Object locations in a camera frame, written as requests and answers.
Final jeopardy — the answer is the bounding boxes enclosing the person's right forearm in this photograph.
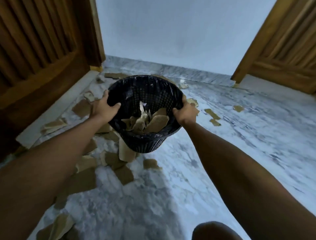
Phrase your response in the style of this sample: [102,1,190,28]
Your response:
[184,122,316,240]

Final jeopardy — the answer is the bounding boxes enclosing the brown wooden door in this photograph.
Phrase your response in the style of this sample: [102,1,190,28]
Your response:
[247,0,316,95]
[0,0,93,159]

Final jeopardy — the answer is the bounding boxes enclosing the person's left hand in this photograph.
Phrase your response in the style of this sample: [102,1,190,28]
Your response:
[91,89,122,122]

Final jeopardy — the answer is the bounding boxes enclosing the black bin with liner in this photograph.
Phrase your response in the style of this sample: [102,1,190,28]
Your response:
[107,75,185,154]

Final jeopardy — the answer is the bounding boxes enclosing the person's right hand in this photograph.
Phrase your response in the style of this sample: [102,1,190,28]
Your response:
[172,95,198,127]

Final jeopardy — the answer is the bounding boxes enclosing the person's left forearm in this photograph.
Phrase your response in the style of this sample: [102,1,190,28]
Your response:
[0,115,105,240]

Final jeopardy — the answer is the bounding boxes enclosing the brown paper pieces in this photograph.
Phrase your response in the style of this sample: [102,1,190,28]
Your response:
[36,72,245,240]

